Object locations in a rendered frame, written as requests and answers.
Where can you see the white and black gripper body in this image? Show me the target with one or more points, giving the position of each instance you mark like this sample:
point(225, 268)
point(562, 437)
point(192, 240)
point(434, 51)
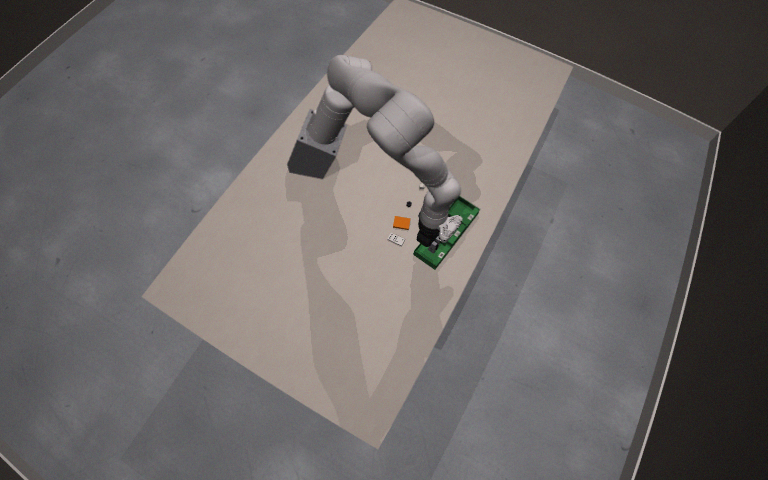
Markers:
point(429, 228)

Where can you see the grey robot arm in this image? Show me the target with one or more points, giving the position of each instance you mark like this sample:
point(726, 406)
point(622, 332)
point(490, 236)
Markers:
point(396, 128)

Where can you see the white domino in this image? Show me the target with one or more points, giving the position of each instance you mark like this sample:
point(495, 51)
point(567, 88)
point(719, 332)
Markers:
point(396, 239)

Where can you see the green bin rack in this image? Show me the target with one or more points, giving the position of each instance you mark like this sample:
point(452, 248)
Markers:
point(459, 207)

